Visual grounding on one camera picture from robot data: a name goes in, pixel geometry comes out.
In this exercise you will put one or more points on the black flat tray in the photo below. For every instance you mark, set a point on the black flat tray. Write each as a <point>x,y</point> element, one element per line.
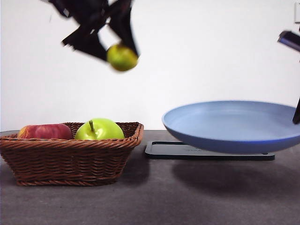
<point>164,155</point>

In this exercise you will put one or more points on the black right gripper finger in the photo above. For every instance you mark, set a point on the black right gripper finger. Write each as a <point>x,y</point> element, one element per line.
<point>297,112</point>

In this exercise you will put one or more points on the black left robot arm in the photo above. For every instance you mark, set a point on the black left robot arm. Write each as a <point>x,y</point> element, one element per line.
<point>89,11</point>

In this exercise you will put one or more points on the red apple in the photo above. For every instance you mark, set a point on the red apple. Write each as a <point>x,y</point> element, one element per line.
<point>44,131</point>

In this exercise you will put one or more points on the yellow lemon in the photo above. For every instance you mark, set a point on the yellow lemon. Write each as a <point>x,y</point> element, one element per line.
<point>122,58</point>

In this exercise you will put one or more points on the blue plate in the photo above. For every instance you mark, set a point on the blue plate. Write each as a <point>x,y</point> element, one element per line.
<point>222,131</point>

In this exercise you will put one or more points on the green apple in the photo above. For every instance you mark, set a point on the green apple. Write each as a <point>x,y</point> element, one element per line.
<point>106,131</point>

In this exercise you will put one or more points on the brown wicker basket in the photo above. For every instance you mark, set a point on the brown wicker basket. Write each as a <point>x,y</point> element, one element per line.
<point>70,161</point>

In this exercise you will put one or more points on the white wall plate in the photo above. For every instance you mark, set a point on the white wall plate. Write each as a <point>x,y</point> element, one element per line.
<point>297,12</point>

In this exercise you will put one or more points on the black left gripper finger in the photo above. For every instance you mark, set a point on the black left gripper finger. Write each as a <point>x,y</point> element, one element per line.
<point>123,21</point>
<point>86,41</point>

